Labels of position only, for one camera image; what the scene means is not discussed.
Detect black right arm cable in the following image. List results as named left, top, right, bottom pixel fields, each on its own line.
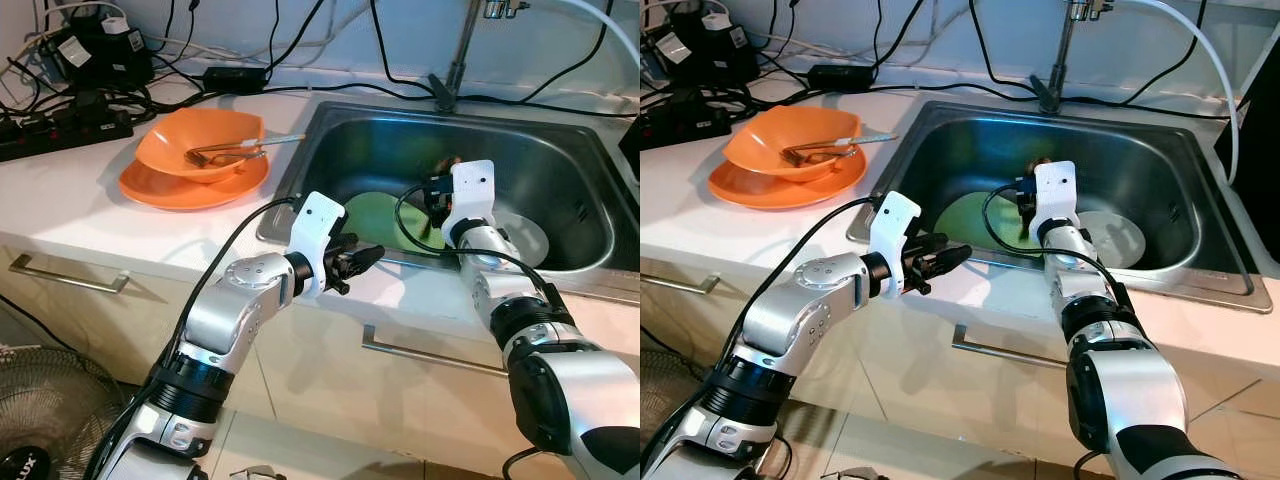
left=981, top=183, right=1136, bottom=311
left=394, top=183, right=553, bottom=306

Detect black charger box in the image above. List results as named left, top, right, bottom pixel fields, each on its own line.
left=650, top=10, right=761, bottom=86
left=45, top=15, right=156, bottom=91

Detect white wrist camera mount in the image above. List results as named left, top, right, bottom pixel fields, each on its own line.
left=868, top=192, right=923, bottom=298
left=440, top=160, right=496, bottom=241
left=288, top=192, right=348, bottom=299
left=1030, top=160, right=1081, bottom=241

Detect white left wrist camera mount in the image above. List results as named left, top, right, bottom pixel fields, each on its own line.
left=868, top=192, right=923, bottom=298
left=288, top=192, right=348, bottom=299

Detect white water hose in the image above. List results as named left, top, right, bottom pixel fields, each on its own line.
left=1120, top=0, right=1241, bottom=186
left=530, top=0, right=641, bottom=61

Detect metal sink faucet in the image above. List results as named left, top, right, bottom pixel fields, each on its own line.
left=427, top=0, right=531, bottom=113
left=1030, top=0, right=1116, bottom=113

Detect metal kitchen tongs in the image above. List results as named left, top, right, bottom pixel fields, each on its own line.
left=185, top=133, right=306, bottom=168
left=780, top=133, right=899, bottom=168

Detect black power strip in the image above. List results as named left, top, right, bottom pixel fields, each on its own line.
left=0, top=105, right=134, bottom=163
left=640, top=88, right=731, bottom=151

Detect orange plastic plate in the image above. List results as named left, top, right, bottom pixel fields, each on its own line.
left=707, top=150, right=869, bottom=210
left=118, top=150, right=271, bottom=211

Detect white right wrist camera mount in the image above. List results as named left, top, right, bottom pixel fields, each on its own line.
left=440, top=160, right=496, bottom=241
left=1030, top=160, right=1081, bottom=241

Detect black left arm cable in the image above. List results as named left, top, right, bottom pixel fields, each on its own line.
left=735, top=195, right=879, bottom=371
left=160, top=197, right=301, bottom=386

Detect orange plastic bowl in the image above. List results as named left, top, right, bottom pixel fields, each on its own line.
left=135, top=108, right=266, bottom=184
left=722, top=105, right=861, bottom=183

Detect green plate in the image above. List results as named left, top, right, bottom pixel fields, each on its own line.
left=343, top=192, right=446, bottom=256
left=933, top=192, right=1041, bottom=256

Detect grey floor fan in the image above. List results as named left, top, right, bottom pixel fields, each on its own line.
left=640, top=350, right=736, bottom=471
left=0, top=345, right=151, bottom=480

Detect cream cabinet drawer front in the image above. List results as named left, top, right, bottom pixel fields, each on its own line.
left=0, top=235, right=276, bottom=421
left=250, top=290, right=641, bottom=471
left=640, top=255, right=871, bottom=401
left=850, top=295, right=1280, bottom=461

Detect black appliance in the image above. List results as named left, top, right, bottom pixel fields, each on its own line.
left=1215, top=60, right=1280, bottom=291

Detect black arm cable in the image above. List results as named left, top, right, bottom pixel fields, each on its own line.
left=394, top=183, right=553, bottom=306
left=160, top=197, right=301, bottom=386
left=981, top=183, right=1136, bottom=311
left=735, top=195, right=879, bottom=371

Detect stainless steel sink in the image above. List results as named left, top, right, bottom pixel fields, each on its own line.
left=848, top=100, right=1273, bottom=314
left=257, top=100, right=641, bottom=301

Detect black hanging power cable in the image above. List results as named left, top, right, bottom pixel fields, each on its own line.
left=0, top=295, right=61, bottom=346

